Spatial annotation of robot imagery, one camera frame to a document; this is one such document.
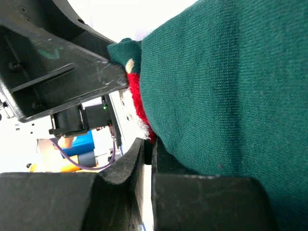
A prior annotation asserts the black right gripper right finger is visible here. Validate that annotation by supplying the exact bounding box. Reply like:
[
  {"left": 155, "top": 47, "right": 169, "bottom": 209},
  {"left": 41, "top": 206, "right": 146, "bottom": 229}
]
[{"left": 152, "top": 138, "right": 198, "bottom": 175}]

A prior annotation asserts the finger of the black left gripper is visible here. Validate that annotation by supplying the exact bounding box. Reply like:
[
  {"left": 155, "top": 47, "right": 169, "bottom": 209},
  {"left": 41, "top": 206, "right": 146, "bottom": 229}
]
[
  {"left": 0, "top": 16, "right": 128, "bottom": 123},
  {"left": 40, "top": 0, "right": 114, "bottom": 59}
]

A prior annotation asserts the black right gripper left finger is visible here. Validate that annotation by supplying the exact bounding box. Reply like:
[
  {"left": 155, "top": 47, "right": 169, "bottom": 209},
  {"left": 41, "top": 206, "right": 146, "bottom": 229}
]
[{"left": 100, "top": 138, "right": 144, "bottom": 221}]

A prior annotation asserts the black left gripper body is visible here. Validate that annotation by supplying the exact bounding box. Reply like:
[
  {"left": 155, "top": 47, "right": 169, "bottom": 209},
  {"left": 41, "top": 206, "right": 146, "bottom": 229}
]
[{"left": 0, "top": 0, "right": 51, "bottom": 36}]

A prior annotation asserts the dark green reindeer sock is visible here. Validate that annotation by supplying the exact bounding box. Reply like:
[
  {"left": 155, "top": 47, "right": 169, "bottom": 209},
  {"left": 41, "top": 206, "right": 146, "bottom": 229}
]
[{"left": 108, "top": 0, "right": 308, "bottom": 231}]

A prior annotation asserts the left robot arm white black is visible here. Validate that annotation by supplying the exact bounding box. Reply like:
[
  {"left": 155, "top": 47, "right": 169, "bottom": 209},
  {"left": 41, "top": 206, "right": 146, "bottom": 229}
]
[{"left": 0, "top": 0, "right": 128, "bottom": 138}]

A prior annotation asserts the blue cylinder in background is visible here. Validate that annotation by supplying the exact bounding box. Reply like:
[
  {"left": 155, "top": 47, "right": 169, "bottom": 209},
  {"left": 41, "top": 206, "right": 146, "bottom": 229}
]
[{"left": 62, "top": 131, "right": 95, "bottom": 156}]

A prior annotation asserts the yellow object in background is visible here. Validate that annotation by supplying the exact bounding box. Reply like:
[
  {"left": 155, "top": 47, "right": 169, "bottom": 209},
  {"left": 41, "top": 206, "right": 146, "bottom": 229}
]
[{"left": 26, "top": 137, "right": 98, "bottom": 172}]

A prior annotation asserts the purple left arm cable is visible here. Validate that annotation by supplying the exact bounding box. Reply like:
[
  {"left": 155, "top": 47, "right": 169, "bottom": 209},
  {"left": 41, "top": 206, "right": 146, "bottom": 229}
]
[{"left": 49, "top": 124, "right": 117, "bottom": 171}]

